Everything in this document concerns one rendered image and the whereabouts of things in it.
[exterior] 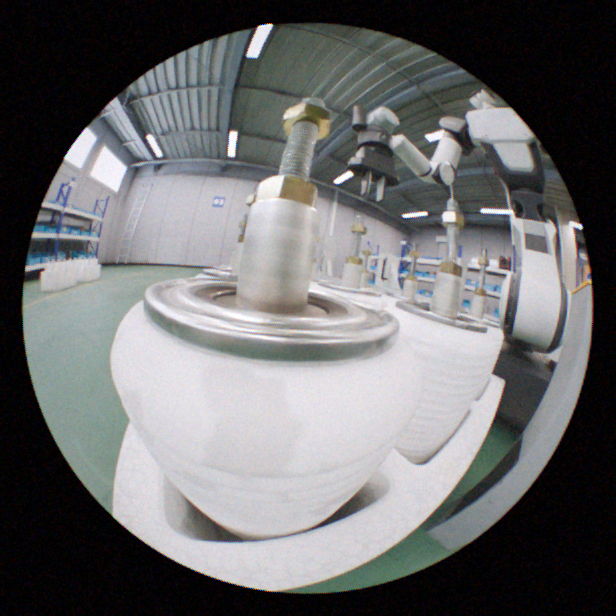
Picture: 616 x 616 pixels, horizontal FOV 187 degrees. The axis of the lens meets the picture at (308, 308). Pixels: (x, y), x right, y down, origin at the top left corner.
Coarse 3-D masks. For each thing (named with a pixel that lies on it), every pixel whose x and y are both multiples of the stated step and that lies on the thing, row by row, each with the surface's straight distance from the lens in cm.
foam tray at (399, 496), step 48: (480, 432) 17; (144, 480) 10; (384, 480) 11; (432, 480) 12; (144, 528) 9; (192, 528) 13; (336, 528) 9; (384, 528) 9; (240, 576) 8; (288, 576) 8
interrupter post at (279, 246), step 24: (264, 216) 5; (288, 216) 5; (312, 216) 5; (264, 240) 5; (288, 240) 5; (312, 240) 5; (240, 264) 6; (264, 264) 5; (288, 264) 5; (312, 264) 6; (240, 288) 5; (264, 288) 5; (288, 288) 5; (288, 312) 5
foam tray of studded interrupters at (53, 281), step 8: (48, 272) 230; (56, 272) 216; (64, 272) 224; (72, 272) 236; (48, 280) 230; (56, 280) 216; (64, 280) 225; (72, 280) 236; (48, 288) 231; (56, 288) 217; (64, 288) 226
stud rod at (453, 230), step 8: (448, 200) 16; (448, 208) 16; (456, 208) 16; (448, 224) 15; (448, 232) 15; (456, 232) 15; (448, 240) 15; (456, 240) 15; (448, 248) 14; (456, 248) 15; (448, 256) 14; (456, 256) 14
